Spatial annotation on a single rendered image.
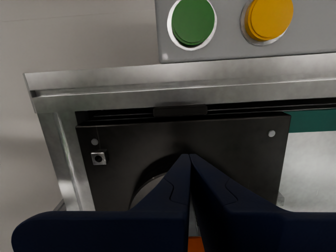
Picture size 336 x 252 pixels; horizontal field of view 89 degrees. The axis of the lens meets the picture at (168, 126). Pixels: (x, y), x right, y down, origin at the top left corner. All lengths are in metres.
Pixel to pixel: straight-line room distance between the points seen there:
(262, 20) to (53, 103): 0.23
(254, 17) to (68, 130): 0.23
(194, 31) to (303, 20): 0.11
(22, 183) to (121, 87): 0.34
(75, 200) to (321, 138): 0.36
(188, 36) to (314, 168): 0.28
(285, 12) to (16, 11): 0.35
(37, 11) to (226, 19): 0.28
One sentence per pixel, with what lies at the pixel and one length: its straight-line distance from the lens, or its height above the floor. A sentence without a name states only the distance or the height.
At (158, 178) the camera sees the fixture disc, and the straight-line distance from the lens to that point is 0.20.
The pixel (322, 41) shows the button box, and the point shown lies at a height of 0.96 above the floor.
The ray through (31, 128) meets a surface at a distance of 0.40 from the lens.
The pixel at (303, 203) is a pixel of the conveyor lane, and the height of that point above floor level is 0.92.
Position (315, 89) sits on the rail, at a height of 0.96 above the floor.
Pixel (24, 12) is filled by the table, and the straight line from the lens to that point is 0.37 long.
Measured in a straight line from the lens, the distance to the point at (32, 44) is 0.37.
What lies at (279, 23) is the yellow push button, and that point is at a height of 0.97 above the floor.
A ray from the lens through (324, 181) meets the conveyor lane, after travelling 0.38.
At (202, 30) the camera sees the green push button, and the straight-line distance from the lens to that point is 0.18.
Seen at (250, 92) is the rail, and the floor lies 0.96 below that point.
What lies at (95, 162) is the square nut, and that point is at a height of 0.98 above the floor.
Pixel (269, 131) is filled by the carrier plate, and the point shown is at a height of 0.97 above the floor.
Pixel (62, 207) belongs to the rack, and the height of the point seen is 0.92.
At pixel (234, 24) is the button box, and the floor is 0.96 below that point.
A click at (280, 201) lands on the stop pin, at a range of 0.28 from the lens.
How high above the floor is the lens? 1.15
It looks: 72 degrees down
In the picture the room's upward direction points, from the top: 176 degrees counter-clockwise
